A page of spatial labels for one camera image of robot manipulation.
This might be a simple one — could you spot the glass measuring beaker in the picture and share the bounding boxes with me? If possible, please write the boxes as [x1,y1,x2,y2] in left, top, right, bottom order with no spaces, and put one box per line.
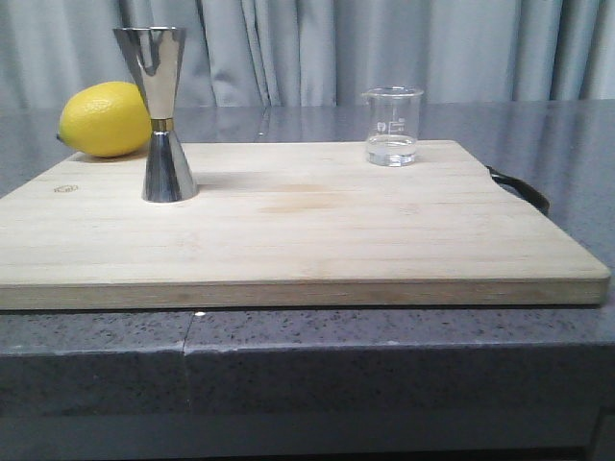
[362,86,424,167]

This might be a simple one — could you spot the steel double jigger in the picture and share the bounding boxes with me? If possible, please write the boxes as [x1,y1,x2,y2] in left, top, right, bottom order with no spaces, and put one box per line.
[113,26,197,203]

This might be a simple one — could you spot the light wooden cutting board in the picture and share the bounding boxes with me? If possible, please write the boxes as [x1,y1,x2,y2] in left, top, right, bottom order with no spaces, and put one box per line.
[1,140,610,310]

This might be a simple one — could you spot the grey curtain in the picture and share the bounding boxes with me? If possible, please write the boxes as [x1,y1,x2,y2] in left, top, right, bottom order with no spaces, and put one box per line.
[1,1,614,109]

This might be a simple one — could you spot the yellow lemon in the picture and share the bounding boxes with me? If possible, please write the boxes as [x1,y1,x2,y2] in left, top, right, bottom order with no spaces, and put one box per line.
[57,82,151,158]

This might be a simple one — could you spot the black board strap handle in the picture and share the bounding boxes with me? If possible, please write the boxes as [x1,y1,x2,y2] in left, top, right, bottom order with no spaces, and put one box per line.
[486,165,550,216]

